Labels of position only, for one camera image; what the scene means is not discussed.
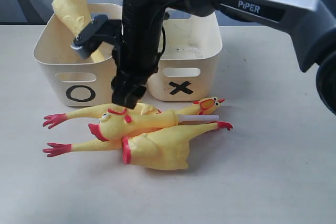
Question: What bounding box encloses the thin whole rubber chicken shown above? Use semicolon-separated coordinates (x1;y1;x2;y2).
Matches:
43;97;225;157

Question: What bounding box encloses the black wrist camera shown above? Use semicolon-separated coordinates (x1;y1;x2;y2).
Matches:
71;14;122;59

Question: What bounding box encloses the headless rubber chicken body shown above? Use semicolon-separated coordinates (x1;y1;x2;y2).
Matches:
122;121;233;170

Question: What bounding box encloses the large whole rubber chicken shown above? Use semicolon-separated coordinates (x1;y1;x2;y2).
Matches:
51;0;111;63

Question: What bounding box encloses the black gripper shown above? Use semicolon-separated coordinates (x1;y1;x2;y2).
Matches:
111;0;164;109

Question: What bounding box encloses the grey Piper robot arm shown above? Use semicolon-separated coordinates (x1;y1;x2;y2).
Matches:
111;0;335;112

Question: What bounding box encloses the severed rubber chicken head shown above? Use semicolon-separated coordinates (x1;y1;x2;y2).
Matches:
88;108;219;142

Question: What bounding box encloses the cream bin marked X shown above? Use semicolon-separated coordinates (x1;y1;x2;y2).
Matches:
147;13;223;101

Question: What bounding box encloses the cream bin marked O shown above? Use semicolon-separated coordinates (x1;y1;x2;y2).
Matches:
34;15;116;107

